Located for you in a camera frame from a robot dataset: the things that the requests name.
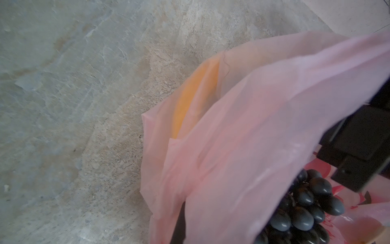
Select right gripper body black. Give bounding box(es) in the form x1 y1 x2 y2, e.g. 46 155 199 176
317 81 390 192

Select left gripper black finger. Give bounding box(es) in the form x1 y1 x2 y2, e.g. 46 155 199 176
170 202 186 244

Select pink plastic bag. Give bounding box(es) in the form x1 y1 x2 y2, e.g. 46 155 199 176
141 32 390 244

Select yellow fake banana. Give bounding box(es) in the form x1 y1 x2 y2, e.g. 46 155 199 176
171 58 220 139

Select pink scalloped bowl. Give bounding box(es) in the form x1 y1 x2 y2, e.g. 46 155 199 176
367 227 390 244

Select dark fake grapes bunch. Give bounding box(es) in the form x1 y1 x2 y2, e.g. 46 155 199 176
253 169 345 244

